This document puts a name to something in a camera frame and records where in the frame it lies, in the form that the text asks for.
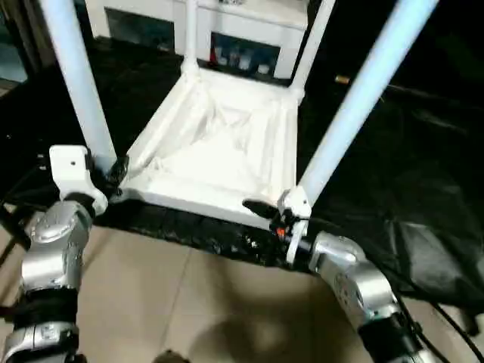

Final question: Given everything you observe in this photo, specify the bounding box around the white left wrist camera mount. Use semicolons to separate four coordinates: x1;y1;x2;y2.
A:
48;144;110;216

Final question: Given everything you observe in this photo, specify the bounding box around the black work mat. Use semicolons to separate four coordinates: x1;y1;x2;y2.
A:
0;37;484;326

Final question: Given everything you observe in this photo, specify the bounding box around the white cabinet with glass doors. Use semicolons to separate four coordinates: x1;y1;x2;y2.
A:
85;0;309;80

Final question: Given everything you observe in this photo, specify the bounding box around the white plastic table leg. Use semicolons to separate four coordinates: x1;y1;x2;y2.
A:
181;0;201;79
296;0;442;213
290;0;337;98
37;0;118;178

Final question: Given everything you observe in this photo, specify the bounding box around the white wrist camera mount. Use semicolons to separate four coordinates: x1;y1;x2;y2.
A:
48;144;110;216
278;187;314;264

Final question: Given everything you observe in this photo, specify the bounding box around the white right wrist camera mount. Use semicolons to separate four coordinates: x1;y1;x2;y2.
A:
278;187;314;264

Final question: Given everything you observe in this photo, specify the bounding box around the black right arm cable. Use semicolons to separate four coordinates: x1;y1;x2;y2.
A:
392;287;484;363

